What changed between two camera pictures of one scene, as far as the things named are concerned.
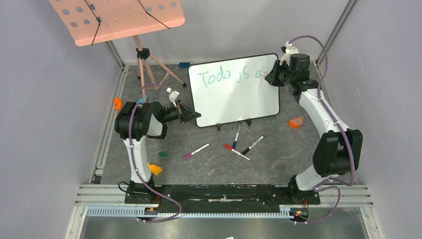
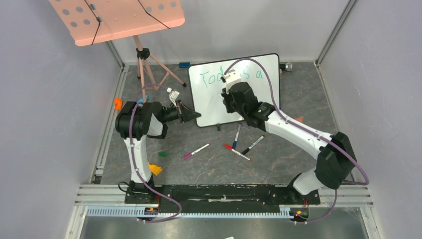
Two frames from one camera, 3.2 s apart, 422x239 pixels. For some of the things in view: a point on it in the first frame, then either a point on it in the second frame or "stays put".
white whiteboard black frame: (232, 90) stays put
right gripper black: (275, 77) -> (227, 98)
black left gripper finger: (187, 115) stays put
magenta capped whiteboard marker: (188, 155) stays put
